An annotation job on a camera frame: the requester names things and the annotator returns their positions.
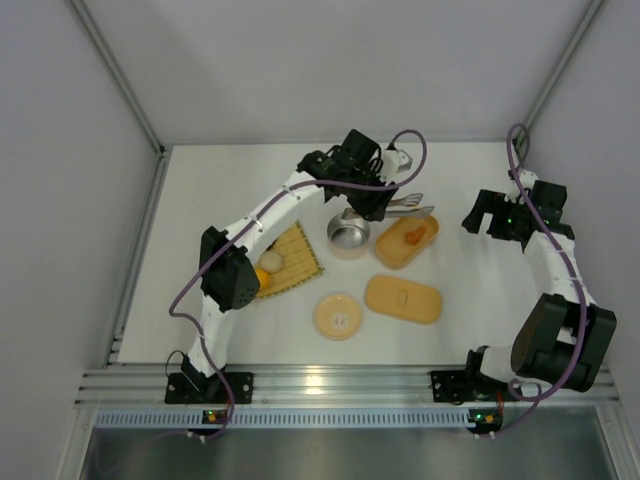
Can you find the metal tongs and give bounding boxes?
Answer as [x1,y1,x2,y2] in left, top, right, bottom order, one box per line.
[341,192,436,222]

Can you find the orange fried food piece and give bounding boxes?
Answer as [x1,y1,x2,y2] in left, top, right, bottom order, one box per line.
[404,226,427,246]

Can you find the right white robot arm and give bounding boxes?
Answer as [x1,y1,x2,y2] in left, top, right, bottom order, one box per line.
[462,180,617,392]

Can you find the beige oval lunch box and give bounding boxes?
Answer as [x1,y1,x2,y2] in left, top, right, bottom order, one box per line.
[375,216,440,269]

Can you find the beige oval lunch box lid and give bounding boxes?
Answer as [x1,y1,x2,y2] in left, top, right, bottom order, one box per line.
[364,275,443,325]

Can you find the round metal-lined container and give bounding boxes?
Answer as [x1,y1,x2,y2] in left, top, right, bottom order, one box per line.
[327,214,371,260]

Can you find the bamboo mat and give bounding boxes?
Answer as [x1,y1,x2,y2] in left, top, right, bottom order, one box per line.
[254,222,324,300]

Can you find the white rice ball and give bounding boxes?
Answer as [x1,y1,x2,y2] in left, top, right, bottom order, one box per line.
[259,250,284,274]

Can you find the orange fruit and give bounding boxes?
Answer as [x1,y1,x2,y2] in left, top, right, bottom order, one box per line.
[254,268,271,290]

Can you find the round beige lid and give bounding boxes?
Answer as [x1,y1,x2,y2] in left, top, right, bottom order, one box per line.
[312,294,363,341]

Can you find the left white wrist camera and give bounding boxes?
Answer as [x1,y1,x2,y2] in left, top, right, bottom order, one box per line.
[380,149,413,181]

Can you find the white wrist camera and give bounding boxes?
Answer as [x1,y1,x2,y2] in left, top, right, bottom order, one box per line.
[380,149,413,181]
[511,170,538,196]

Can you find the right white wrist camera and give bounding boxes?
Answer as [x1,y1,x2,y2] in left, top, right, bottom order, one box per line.
[511,170,538,196]

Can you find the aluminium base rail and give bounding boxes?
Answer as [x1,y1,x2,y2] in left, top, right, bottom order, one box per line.
[74,363,621,412]

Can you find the slotted grey cable duct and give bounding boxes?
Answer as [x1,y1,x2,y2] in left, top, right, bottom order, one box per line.
[94,408,479,429]

